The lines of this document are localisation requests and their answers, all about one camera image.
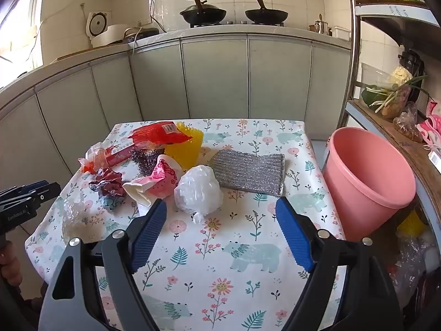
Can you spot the metal shelf rack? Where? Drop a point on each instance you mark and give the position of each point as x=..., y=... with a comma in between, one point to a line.
x=355, y=76

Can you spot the black induction cooker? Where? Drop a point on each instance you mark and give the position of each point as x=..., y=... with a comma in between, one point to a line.
x=144, y=33

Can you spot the bag of brown food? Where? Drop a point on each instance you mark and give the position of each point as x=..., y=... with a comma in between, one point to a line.
x=406, y=127

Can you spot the small steel pot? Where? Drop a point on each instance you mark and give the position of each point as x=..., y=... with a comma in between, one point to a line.
x=322, y=27

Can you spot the pink paper cup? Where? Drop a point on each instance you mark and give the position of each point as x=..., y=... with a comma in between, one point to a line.
x=165, y=176

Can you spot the clear plastic bag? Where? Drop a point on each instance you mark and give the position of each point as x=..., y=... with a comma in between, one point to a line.
x=410, y=262

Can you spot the white carton box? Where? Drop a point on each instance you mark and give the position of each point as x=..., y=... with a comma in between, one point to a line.
x=436, y=161

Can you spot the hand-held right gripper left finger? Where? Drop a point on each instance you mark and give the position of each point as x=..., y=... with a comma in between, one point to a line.
x=148, y=234

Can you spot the dark red wrapper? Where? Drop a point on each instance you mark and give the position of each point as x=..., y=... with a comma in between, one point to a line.
x=110, y=182

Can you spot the clear wrapper red label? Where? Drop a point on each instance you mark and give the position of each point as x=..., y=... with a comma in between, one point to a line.
x=113, y=157

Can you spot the floral tablecloth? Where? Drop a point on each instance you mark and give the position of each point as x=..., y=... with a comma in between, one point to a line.
x=224, y=220

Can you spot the white plastic bag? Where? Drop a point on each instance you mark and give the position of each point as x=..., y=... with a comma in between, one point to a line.
x=196, y=189

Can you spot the grey kitchen cabinet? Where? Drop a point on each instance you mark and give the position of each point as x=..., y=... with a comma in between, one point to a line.
x=213, y=76

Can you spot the dark green vegetable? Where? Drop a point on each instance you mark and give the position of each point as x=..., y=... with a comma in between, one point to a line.
x=368, y=96

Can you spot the bag of green vegetables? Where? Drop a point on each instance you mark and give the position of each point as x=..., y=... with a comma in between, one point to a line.
x=372, y=79

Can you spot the yellow plastic bag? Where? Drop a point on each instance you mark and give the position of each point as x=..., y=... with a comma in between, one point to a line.
x=411, y=226

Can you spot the black blender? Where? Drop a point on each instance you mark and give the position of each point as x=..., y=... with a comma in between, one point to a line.
x=413, y=62

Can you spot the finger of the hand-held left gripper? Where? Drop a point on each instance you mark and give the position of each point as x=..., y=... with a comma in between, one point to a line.
x=38, y=184
x=48, y=191

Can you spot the green onions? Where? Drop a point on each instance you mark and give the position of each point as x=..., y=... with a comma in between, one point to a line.
x=386, y=98

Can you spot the person's left hand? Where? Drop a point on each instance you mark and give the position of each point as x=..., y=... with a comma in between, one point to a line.
x=8, y=265

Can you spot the window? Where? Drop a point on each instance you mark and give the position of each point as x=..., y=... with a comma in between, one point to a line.
x=17, y=24

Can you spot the steel wool scrubber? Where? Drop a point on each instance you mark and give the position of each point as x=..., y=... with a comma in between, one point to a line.
x=144, y=162

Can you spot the pink plastic bucket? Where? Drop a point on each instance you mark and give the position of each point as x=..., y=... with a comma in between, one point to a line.
x=361, y=179

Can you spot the clear plastic wrap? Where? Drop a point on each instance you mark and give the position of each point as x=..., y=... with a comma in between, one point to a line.
x=74, y=213

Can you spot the white rice cooker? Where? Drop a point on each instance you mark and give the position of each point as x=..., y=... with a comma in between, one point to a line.
x=110, y=36

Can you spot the gas stove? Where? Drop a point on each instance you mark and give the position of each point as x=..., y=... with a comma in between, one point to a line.
x=237, y=23

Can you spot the red snack packet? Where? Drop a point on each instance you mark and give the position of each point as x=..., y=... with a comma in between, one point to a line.
x=155, y=136

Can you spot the silver scouring cloth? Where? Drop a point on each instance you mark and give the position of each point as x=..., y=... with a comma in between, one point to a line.
x=248, y=172

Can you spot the black wok with lid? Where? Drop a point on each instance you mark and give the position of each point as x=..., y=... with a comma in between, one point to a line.
x=203, y=13

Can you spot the white rectangular container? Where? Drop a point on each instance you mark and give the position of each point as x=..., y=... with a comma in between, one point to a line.
x=341, y=32

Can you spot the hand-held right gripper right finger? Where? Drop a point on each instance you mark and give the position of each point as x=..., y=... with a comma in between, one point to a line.
x=294, y=234

